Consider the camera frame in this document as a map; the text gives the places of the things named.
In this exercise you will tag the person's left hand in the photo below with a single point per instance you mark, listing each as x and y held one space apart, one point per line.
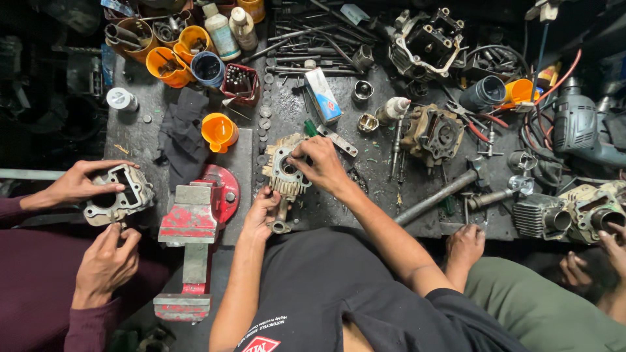
257 217

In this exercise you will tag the person's right hand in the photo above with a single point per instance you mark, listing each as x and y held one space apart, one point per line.
325 164

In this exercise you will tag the grey finned cylinder head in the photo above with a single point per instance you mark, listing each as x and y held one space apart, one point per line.
283 181

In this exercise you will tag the flat metal bar with holes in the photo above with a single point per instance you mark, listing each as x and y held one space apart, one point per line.
338 141

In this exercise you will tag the brass coloured metal socket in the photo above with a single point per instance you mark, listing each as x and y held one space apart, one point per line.
367 123

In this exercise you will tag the red bench vise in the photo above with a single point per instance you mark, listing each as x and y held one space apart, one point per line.
193 220

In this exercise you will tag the blue and white carton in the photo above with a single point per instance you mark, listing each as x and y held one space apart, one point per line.
323 95

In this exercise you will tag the row of round metal discs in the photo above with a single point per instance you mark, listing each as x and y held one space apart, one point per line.
264 117

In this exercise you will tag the shiny metal socket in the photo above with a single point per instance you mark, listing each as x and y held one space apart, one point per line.
362 91

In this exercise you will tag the small white nozzle bottle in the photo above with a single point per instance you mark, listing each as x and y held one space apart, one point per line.
391 110

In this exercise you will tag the orange plastic funnel cup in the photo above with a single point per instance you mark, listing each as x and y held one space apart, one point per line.
219 131

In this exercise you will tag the person's black shirt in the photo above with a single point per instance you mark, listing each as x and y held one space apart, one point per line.
323 293

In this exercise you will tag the brown dirty cylinder head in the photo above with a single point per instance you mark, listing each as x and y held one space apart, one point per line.
433 134

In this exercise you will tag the black cloth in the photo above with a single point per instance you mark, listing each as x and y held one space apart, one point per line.
183 132

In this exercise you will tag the red box of bits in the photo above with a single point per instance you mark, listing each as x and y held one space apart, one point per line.
239 84

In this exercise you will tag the metal hammer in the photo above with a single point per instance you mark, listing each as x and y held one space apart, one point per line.
440 195

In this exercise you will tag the heap of metal hand tools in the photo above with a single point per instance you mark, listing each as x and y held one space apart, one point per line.
318 39

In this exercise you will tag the silver cylinder block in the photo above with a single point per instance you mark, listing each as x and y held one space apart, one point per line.
124 195

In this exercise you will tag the blue plastic cup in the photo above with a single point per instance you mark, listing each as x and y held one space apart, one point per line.
208 69

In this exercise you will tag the beige plastic bottle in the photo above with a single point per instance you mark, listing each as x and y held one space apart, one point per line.
243 29

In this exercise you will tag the black and white engine head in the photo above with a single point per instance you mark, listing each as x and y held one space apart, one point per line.
428 44

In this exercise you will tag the white bottle with label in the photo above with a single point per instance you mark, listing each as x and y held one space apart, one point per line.
221 34

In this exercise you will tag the orange plastic jar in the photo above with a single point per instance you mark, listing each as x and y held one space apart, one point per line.
252 9

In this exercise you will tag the metal pipe tool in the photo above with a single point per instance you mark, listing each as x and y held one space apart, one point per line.
494 197

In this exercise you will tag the orange cup with parts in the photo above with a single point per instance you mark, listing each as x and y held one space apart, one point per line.
168 68
194 44

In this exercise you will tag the white capped canister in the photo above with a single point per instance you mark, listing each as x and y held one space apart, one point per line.
121 99

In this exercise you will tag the metal can with parts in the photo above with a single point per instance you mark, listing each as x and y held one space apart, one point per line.
168 32

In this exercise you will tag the orange tub with tools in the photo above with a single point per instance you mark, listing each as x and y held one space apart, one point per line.
132 39

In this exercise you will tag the grey finned engine cylinder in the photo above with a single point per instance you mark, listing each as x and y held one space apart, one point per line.
538 215

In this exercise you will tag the grey electric drill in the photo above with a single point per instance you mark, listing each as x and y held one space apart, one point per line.
582 124

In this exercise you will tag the beige engine head with port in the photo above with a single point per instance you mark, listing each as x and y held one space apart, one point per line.
589 210

